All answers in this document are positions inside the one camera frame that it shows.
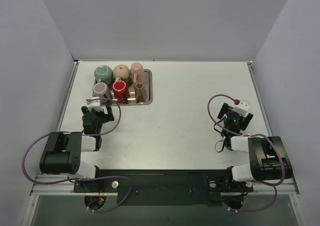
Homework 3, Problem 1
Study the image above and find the lilac mug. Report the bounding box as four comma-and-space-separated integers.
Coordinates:
92, 82, 112, 99

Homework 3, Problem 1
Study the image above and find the pink mug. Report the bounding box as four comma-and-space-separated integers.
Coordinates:
130, 62, 144, 85

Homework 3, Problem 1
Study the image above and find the brown patterned mug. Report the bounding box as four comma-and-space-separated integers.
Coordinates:
134, 83, 147, 103

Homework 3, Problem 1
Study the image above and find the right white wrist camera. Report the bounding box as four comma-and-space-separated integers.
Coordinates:
232, 99, 250, 117

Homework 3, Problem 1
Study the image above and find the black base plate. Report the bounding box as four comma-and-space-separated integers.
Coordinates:
73, 169, 253, 206

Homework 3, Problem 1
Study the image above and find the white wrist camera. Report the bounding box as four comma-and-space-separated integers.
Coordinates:
86, 97, 104, 112
232, 99, 250, 117

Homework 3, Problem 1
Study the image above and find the aluminium rail frame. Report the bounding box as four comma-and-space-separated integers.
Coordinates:
31, 174, 300, 196

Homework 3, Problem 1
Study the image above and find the green mug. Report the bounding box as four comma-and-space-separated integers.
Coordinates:
94, 65, 113, 85

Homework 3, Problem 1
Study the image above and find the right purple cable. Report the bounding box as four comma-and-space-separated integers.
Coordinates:
207, 94, 288, 213

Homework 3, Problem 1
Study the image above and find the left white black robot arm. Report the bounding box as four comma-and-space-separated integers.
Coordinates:
39, 105, 115, 192

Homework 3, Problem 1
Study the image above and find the steel tray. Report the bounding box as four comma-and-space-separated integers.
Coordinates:
93, 68, 154, 106

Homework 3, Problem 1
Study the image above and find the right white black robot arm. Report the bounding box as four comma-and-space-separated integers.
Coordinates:
217, 101, 293, 191

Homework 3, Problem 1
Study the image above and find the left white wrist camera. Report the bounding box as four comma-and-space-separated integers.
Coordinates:
86, 97, 104, 112

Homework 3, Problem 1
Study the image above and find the beige mug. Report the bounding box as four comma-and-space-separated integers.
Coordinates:
113, 64, 131, 82

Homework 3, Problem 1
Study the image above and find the red mug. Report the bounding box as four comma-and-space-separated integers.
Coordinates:
112, 80, 130, 104

